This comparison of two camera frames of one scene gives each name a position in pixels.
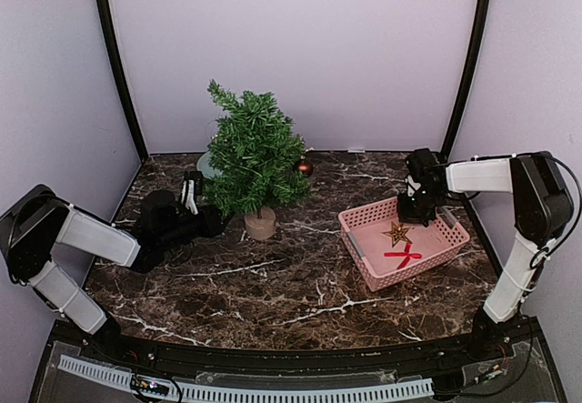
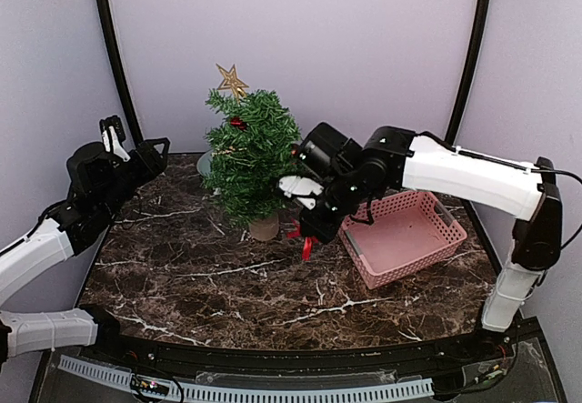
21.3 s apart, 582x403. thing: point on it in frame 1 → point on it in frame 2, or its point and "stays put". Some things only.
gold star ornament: x=397 y=233 → x=231 y=81
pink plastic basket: x=390 y=250 stays put
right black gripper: x=406 y=216 → x=325 y=229
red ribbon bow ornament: x=406 y=254 → x=309 y=241
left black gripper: x=212 y=226 → x=150 y=164
